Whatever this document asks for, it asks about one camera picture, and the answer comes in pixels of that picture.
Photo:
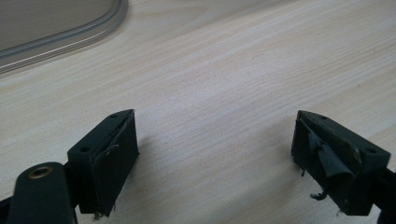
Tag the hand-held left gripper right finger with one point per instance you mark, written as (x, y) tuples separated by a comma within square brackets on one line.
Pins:
[(336, 168)]

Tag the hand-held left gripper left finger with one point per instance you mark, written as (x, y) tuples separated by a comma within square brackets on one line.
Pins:
[(106, 165)]

